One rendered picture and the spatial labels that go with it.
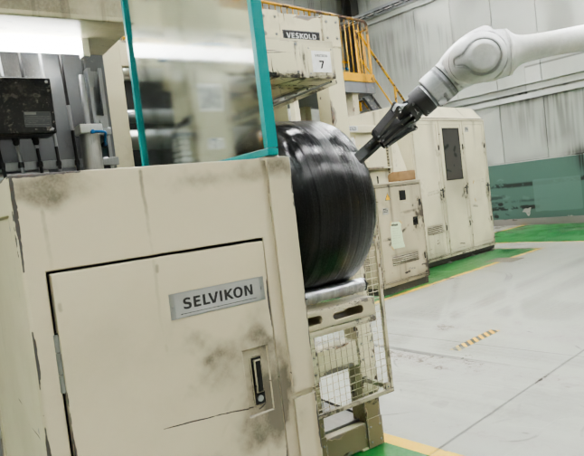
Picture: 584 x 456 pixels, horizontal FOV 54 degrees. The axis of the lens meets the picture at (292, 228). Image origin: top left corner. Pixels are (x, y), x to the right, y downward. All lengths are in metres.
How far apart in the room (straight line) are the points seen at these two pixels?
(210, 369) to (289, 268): 0.19
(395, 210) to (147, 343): 5.93
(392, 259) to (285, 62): 4.61
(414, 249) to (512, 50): 5.63
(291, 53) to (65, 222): 1.55
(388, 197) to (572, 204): 7.34
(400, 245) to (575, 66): 7.70
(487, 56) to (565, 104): 12.17
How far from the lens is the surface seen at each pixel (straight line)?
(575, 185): 13.31
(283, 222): 0.88
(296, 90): 2.33
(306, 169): 1.61
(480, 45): 1.31
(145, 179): 0.79
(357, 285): 1.83
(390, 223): 6.53
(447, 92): 1.50
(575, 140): 13.36
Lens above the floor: 1.20
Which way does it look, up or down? 3 degrees down
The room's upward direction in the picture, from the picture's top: 7 degrees counter-clockwise
